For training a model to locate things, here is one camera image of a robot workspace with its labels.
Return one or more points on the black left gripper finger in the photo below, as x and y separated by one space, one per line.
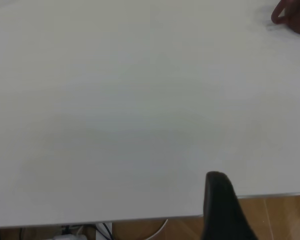
222 212

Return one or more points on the white table leg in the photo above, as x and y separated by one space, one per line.
98 235

